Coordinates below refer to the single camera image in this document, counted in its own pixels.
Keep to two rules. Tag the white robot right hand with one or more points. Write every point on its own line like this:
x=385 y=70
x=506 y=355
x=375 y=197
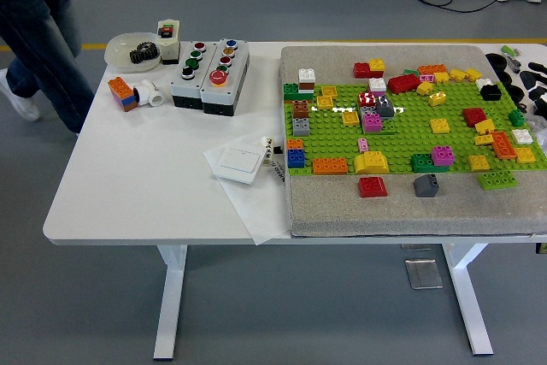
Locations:
x=538 y=83

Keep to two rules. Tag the small yellow brick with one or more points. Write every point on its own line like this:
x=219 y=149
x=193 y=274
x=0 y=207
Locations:
x=441 y=77
x=473 y=74
x=424 y=88
x=457 y=74
x=437 y=99
x=484 y=139
x=484 y=126

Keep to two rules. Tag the long red brick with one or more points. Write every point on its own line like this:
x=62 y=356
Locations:
x=404 y=84

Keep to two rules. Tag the green baseplate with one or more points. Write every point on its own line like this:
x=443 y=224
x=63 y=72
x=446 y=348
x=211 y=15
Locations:
x=410 y=134

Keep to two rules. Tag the dark grey roof brick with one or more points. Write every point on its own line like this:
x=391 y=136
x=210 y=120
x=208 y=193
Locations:
x=426 y=186

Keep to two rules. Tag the red slope brick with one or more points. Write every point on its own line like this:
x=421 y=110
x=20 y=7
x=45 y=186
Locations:
x=372 y=186

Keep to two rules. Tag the grey metal tool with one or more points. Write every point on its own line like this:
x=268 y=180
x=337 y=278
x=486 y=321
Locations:
x=514 y=65

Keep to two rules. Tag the small dark green brick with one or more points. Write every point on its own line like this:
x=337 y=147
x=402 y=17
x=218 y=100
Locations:
x=516 y=117

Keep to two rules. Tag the small green tool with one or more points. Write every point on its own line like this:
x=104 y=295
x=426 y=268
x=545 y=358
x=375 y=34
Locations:
x=506 y=49

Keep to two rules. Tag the black brick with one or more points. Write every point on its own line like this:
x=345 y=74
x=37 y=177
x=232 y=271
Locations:
x=490 y=92

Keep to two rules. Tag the small white brick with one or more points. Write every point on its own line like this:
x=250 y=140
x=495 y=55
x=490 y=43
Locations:
x=484 y=82

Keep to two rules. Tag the clear plastic bag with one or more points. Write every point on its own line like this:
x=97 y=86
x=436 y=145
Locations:
x=540 y=138

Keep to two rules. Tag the long orange brick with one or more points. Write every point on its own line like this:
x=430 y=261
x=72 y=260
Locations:
x=503 y=145
x=330 y=166
x=432 y=69

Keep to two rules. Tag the lime green plate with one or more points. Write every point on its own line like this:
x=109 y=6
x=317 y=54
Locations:
x=498 y=180

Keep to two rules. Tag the small pink brick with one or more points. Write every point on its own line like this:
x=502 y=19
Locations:
x=426 y=78
x=363 y=145

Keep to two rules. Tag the small green piece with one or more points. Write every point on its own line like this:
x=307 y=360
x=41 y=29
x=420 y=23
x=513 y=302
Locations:
x=411 y=71

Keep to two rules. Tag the dark green long brick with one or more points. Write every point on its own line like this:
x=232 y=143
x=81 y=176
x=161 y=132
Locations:
x=421 y=163

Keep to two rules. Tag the dark grey slope brick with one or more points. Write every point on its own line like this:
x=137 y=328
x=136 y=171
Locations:
x=385 y=108

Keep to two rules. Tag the dark green flat plate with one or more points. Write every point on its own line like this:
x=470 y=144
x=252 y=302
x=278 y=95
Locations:
x=388 y=129

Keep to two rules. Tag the light grey brick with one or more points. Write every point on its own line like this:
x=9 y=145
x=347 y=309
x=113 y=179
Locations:
x=301 y=126
x=366 y=111

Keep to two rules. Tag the large yellow curved brick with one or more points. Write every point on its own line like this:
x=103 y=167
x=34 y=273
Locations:
x=372 y=163

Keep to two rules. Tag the flat yellow square brick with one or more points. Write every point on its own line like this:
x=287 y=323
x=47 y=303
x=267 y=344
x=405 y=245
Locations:
x=351 y=118
x=325 y=102
x=329 y=92

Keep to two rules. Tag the small metal floor plate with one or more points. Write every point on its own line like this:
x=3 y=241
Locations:
x=416 y=247

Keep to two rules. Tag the white and brown brick stack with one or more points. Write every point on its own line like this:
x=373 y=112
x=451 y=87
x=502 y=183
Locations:
x=307 y=75

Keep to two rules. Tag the grey foam mat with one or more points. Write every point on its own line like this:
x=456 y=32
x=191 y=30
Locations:
x=333 y=211

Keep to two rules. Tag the small orange brick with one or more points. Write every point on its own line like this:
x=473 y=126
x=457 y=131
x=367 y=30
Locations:
x=295 y=144

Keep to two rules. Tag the white table leg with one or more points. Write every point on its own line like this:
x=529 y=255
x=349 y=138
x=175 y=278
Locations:
x=478 y=331
x=171 y=296

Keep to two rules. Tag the small black clip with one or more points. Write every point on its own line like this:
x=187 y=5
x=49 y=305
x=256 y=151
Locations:
x=278 y=150

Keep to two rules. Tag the white labelled tube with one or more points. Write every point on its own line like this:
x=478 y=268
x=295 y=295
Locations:
x=278 y=173

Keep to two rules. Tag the white labelled cylinder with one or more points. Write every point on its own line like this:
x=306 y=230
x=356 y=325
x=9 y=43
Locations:
x=267 y=145

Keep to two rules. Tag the translucent plastic sheet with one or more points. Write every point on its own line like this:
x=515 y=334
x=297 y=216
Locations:
x=256 y=211

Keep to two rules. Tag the grey emergency-stop control box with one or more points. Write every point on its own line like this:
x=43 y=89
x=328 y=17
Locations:
x=224 y=93

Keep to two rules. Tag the white pipe tee fitting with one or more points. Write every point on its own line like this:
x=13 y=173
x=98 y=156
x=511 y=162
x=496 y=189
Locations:
x=149 y=91

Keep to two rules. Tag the black metal gear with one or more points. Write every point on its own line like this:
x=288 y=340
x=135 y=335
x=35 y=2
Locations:
x=144 y=55

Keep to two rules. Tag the orange purple blue brick stack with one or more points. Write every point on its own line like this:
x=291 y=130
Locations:
x=121 y=91

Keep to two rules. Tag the white plastic bowl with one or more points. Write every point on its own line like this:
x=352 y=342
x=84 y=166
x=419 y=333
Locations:
x=117 y=51

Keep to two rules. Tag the white wall switch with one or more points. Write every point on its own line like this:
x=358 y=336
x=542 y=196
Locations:
x=237 y=164

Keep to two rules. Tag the white red-green switch box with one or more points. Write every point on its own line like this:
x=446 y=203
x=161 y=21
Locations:
x=168 y=46

